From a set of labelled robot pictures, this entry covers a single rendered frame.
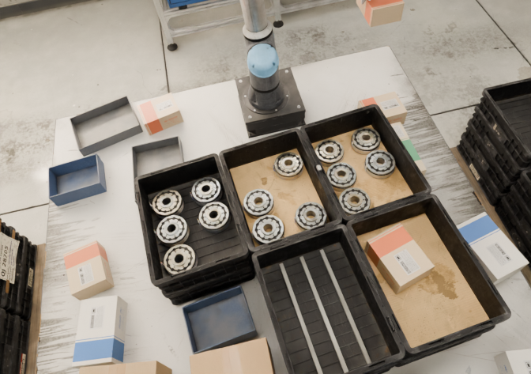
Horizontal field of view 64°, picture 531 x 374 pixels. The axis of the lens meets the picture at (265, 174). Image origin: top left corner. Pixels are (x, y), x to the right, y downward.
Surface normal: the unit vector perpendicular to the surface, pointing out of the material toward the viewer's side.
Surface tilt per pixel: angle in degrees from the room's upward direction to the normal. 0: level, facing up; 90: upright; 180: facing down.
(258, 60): 9
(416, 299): 0
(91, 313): 0
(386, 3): 0
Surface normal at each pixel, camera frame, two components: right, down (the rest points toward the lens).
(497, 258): -0.09, -0.54
